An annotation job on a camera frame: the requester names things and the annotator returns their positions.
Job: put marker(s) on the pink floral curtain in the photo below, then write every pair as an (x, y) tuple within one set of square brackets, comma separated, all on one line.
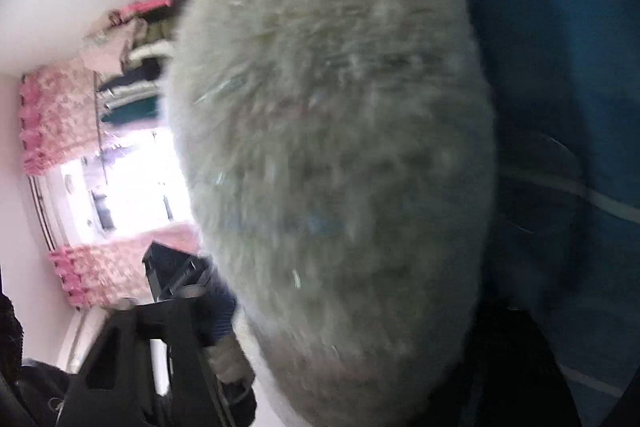
[(105, 267), (60, 122)]

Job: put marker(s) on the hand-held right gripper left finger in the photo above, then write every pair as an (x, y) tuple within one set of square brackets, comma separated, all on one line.
[(222, 314)]

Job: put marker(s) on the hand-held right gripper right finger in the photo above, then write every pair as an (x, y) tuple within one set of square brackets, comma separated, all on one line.
[(510, 372)]

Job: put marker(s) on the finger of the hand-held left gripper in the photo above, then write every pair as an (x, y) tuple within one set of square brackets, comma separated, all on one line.
[(170, 267)]

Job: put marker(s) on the bright window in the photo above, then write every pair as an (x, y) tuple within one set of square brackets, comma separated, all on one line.
[(130, 187)]

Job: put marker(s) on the blue striped bedsheet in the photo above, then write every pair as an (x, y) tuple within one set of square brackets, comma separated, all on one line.
[(550, 57)]

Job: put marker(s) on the white fuzzy cardigan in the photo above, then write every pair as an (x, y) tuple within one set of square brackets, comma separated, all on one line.
[(330, 157)]

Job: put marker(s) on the rack of hanging clothes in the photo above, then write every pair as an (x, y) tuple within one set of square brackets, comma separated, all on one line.
[(140, 72)]

